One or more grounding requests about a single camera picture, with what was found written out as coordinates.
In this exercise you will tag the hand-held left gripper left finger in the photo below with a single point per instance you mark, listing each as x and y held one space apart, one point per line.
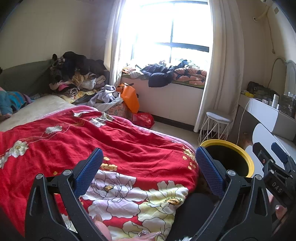
89 171

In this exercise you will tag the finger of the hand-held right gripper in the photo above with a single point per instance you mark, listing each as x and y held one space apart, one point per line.
259 149
278 150

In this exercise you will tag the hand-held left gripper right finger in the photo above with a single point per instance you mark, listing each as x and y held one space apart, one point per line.
209 171

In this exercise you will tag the yellow rimmed trash bin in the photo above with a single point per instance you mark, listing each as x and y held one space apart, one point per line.
251 166

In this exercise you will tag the person's right hand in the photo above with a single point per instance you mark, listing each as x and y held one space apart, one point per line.
281 212

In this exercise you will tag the person's left hand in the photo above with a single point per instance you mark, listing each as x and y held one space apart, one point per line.
103 231

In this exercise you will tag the white vanity desk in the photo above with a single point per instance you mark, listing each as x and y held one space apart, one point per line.
261 109

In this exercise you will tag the dark patterned box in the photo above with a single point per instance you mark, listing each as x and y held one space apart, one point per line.
288 104

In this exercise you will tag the person's black trouser leg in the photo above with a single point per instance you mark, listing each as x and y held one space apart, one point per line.
192 215

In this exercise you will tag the white bottle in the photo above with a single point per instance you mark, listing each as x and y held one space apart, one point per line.
275 100

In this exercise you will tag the red floral blanket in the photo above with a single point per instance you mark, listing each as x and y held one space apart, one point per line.
138 157

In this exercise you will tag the small yellow box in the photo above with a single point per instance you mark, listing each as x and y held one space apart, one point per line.
245 93

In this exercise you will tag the floral fabric storage bag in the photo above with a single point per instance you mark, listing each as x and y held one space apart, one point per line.
120 111

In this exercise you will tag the vanity mirror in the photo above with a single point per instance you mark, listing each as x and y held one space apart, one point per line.
291 76

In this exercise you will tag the red plastic bag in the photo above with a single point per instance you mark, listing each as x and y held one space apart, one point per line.
144 119

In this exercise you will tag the light grey garment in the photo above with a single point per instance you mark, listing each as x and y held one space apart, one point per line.
104 95

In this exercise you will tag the beige bed mattress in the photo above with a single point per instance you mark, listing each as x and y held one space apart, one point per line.
41 109

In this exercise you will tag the white window seat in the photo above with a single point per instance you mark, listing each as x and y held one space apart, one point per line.
175 99

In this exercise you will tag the orange shopping bag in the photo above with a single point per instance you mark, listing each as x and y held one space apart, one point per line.
130 97

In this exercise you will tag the wide cream curtain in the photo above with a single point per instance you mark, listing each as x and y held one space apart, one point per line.
222 69

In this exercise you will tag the orange patterned quilt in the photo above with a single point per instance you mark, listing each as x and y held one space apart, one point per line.
192 75

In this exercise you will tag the blue patterned garment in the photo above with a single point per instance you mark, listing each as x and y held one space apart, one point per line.
11 99

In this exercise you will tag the dark navy jacket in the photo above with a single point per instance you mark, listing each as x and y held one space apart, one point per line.
159 77

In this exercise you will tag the orange white cloth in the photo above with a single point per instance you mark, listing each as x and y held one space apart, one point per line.
131 73

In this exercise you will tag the pile of clothes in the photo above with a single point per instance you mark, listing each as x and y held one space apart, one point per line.
74 62

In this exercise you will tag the grey bed headboard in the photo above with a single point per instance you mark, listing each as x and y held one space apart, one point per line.
25 74

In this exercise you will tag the narrow cream curtain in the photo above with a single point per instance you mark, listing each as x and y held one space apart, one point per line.
111 46

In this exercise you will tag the window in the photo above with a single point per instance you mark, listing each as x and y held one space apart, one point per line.
185 25

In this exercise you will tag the white wall pipe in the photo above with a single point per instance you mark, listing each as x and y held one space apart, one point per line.
261 16

